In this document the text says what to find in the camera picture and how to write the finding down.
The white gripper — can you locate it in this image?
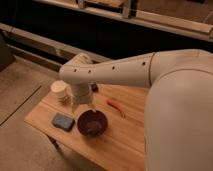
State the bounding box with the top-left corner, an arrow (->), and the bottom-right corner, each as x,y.
71,83 -> 96,113

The red chili pepper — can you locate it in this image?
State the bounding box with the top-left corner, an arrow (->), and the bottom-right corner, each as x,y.
106,99 -> 125,118

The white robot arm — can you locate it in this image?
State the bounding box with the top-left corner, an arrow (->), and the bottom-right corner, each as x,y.
59,49 -> 213,171

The dark maroon bowl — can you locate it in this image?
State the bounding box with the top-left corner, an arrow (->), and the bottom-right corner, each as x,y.
77,110 -> 108,137

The blue sponge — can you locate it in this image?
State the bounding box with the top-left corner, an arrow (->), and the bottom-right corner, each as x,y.
52,113 -> 75,132

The wooden table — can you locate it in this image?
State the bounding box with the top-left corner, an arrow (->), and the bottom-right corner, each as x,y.
25,85 -> 148,171

